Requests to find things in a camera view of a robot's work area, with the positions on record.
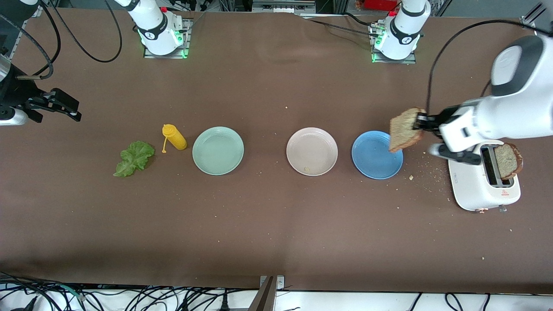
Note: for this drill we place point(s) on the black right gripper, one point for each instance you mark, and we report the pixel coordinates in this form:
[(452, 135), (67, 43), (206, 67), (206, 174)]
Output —
[(16, 92)]

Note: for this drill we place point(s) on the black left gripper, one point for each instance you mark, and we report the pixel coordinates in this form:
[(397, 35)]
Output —
[(441, 118)]

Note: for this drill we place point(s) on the brown bread slice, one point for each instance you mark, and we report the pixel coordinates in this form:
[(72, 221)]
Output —
[(404, 129), (507, 162)]

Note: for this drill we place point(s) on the yellow squeeze sauce bottle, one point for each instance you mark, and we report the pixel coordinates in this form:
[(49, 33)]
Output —
[(176, 138)]

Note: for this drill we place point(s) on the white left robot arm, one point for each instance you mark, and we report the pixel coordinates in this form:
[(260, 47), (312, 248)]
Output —
[(518, 116)]

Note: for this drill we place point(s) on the blue round plate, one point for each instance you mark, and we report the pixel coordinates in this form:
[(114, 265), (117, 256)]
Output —
[(377, 157)]

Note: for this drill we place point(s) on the beige round plate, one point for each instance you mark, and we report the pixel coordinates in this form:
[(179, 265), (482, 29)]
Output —
[(312, 149)]

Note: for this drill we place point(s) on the mint green round plate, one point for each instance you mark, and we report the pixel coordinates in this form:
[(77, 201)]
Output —
[(218, 151)]

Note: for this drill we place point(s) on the white two-slot toaster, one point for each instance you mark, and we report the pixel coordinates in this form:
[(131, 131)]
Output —
[(475, 185)]

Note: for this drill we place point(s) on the green lettuce leaf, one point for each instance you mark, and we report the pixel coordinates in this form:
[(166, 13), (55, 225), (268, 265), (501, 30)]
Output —
[(131, 160)]

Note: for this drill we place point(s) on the red box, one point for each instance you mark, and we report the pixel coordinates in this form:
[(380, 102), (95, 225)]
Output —
[(380, 4)]

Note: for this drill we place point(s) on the grey power strip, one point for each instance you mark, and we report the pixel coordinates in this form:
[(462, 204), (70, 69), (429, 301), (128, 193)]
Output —
[(283, 6)]

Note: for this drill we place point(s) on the dark grey metal beam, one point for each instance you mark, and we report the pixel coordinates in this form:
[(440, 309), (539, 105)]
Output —
[(264, 298)]

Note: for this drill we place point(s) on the black power plug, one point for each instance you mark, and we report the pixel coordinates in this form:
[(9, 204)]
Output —
[(224, 302)]

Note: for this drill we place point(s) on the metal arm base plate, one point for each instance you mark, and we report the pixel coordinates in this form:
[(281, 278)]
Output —
[(186, 34), (393, 60)]

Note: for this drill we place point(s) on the aluminium frame profile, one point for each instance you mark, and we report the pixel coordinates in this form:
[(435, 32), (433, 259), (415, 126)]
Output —
[(533, 17)]

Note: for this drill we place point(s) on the small metal table bracket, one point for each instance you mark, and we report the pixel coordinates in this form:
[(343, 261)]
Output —
[(280, 281)]

